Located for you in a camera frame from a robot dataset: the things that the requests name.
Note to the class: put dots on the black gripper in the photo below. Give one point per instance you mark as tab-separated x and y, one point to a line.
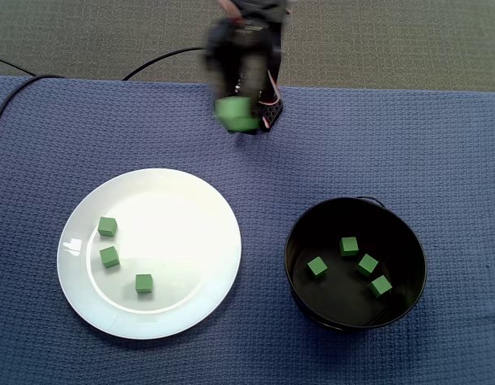
253	91

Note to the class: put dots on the green cube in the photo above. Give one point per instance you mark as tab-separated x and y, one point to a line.
317	268
236	114
144	283
109	257
367	265
380	286
107	226
348	246

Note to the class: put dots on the black robot arm with stickers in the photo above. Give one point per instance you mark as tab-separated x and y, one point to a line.
273	112

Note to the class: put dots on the white round plate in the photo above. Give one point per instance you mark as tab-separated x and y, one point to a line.
171	224

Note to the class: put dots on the blue woven table cloth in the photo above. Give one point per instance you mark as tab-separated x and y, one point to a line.
451	160

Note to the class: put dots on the black metal bucket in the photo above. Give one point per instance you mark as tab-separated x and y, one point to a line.
343	305

